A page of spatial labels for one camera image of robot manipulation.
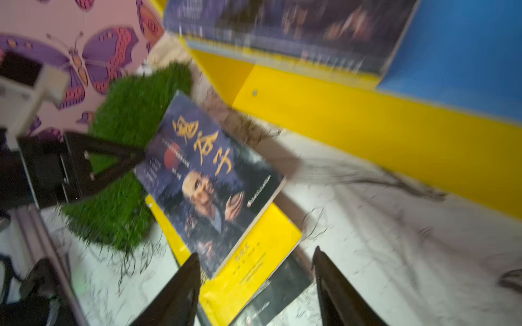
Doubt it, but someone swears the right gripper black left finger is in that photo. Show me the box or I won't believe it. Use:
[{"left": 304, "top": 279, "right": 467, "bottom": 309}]
[{"left": 131, "top": 253, "right": 201, "bottom": 326}]

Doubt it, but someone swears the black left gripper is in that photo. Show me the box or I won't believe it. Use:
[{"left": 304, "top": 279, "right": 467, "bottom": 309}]
[{"left": 1, "top": 128, "right": 145, "bottom": 210}]

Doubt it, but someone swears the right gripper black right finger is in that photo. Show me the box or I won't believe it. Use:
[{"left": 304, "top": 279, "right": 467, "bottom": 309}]
[{"left": 312, "top": 247, "right": 386, "bottom": 326}]

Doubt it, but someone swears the yellow black book bottom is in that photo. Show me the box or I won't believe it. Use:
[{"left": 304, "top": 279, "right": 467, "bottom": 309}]
[{"left": 145, "top": 194, "right": 303, "bottom": 326}]

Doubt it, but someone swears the black book gold title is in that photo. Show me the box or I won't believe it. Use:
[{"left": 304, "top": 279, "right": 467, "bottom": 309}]
[{"left": 231, "top": 254, "right": 312, "bottom": 325}]

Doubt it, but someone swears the dark portrait cover book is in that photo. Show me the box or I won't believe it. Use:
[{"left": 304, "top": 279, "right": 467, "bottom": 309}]
[{"left": 135, "top": 92, "right": 284, "bottom": 278}]

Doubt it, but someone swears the purple cover book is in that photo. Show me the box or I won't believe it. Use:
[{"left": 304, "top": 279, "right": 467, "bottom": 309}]
[{"left": 163, "top": 0, "right": 419, "bottom": 76}]

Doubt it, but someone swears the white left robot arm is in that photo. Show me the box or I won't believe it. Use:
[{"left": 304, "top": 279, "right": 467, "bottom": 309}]
[{"left": 1, "top": 131, "right": 145, "bottom": 325}]

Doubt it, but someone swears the green artificial grass mat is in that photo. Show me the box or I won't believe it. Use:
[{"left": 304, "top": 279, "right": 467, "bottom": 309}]
[{"left": 61, "top": 62, "right": 192, "bottom": 253}]

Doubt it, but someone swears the yellow wooden bookshelf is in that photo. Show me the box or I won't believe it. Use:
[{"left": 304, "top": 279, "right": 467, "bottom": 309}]
[{"left": 153, "top": 1, "right": 521, "bottom": 217}]

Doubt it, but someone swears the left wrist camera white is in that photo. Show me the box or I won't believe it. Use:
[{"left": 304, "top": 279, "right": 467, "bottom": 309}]
[{"left": 1, "top": 62, "right": 69, "bottom": 150}]

